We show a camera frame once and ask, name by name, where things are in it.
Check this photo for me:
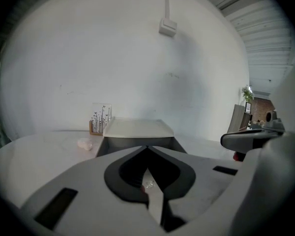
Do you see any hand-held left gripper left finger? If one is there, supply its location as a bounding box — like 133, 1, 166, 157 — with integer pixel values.
22, 146, 160, 236

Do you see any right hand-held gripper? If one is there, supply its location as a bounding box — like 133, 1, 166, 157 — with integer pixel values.
220, 109, 286, 154

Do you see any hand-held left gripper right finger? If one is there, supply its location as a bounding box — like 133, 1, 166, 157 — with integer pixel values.
147, 146, 244, 231

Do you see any white drawer box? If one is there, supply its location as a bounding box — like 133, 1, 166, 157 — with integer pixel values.
95, 117, 188, 160

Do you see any white oval table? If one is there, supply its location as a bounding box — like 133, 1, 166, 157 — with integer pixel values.
0, 129, 244, 206

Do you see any green potted plant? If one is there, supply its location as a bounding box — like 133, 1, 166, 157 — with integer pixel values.
241, 85, 254, 103

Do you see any small clear plastic bag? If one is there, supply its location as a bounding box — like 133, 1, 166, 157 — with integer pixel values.
77, 138, 94, 151

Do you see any test tube rack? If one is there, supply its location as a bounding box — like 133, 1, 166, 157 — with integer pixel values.
89, 102, 113, 136

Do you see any white wall junction box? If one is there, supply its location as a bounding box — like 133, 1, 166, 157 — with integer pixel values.
158, 18, 177, 36

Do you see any white wall conduit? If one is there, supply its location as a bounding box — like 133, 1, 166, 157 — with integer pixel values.
164, 0, 171, 20

